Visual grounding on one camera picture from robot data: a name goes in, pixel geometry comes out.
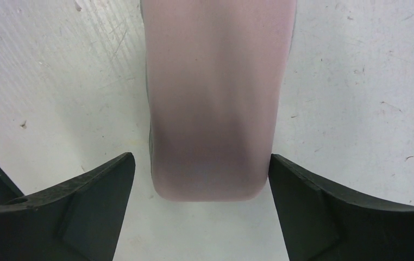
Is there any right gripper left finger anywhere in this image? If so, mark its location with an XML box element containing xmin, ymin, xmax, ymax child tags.
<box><xmin>0</xmin><ymin>152</ymin><xmax>135</xmax><ymax>260</ymax></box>

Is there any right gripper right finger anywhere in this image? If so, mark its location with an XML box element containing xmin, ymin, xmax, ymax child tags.
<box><xmin>268</xmin><ymin>154</ymin><xmax>414</xmax><ymax>261</ymax></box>

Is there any pink umbrella case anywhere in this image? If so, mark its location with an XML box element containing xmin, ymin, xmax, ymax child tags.
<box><xmin>141</xmin><ymin>1</ymin><xmax>297</xmax><ymax>202</ymax></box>

